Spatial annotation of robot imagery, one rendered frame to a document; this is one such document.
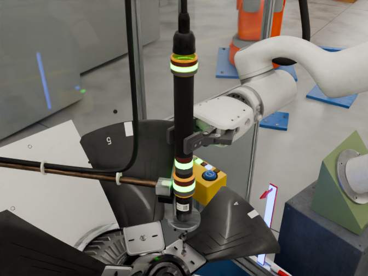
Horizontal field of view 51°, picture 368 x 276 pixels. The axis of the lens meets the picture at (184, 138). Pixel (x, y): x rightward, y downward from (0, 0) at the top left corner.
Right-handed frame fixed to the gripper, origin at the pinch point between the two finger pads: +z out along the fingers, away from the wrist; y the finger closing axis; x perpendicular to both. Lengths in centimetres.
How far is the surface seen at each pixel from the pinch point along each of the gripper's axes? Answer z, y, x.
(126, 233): 8.6, 9.3, -25.7
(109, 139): 3.0, 21.0, -9.1
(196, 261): -1.0, -3.3, -32.0
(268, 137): -216, 114, -150
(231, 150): -107, 70, -89
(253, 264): -35, 2, -67
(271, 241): -22.2, -9.3, -36.9
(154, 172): -0.6, 10.0, -14.1
